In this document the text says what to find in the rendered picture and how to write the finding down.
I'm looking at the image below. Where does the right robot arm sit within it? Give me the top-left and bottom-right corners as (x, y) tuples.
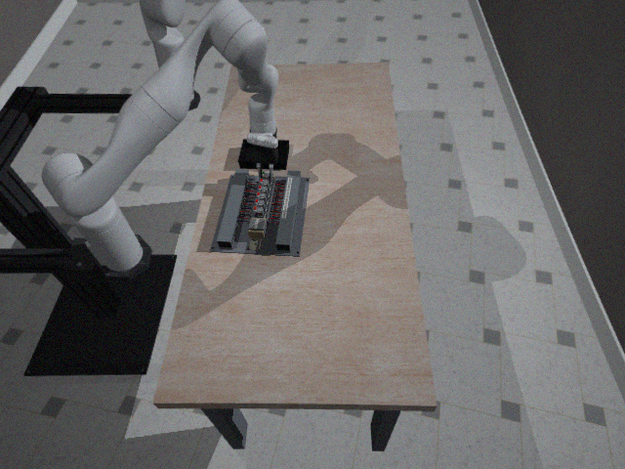
(42, 0), (278, 272)

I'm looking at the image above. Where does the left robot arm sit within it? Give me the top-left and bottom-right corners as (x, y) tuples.
(140, 0), (186, 67)

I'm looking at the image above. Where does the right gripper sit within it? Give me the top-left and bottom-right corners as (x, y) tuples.
(247, 118), (278, 182)

